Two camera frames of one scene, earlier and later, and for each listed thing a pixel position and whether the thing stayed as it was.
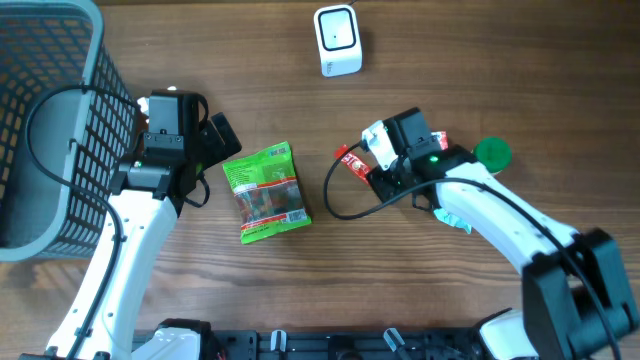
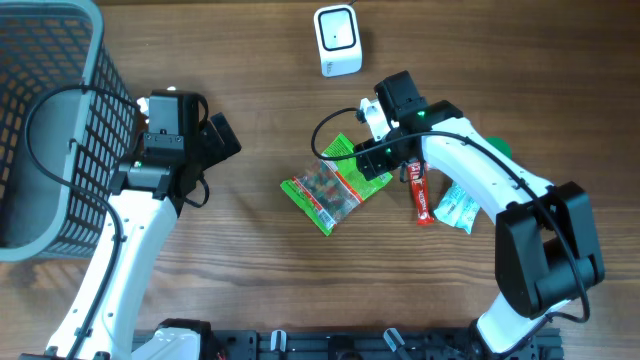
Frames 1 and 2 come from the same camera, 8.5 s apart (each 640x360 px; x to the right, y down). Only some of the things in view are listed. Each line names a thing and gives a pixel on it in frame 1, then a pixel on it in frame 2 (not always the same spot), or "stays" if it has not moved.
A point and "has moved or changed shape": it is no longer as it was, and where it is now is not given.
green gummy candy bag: (267, 193) → (332, 187)
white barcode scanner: (337, 40) stays
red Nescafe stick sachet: (357, 165) has moved or changed shape
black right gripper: (379, 179) → (373, 164)
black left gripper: (218, 151) stays
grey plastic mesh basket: (67, 118) stays
